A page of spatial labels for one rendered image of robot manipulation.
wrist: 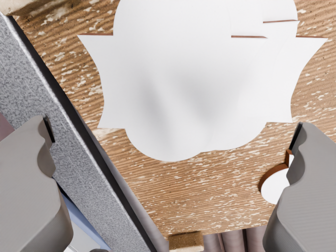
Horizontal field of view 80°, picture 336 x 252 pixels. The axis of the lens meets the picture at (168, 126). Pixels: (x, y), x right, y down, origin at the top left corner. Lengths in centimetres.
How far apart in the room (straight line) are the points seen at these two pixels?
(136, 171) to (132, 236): 21
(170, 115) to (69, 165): 22
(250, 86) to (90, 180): 28
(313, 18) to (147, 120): 17
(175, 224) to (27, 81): 30
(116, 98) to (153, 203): 22
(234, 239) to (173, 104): 36
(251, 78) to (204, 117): 4
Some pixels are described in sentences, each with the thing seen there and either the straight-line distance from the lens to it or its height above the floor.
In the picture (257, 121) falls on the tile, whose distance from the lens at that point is 20.
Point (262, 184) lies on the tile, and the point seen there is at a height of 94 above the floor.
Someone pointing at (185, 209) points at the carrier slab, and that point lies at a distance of 35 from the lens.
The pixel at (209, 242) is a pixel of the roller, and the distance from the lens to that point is 47.
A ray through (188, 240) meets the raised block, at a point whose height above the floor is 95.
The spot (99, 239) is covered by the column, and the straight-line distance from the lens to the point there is 61.
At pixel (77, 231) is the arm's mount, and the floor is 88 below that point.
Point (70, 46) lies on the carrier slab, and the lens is 23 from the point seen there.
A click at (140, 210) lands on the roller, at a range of 39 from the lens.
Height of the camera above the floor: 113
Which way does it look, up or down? 57 degrees down
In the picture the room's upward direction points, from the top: 176 degrees counter-clockwise
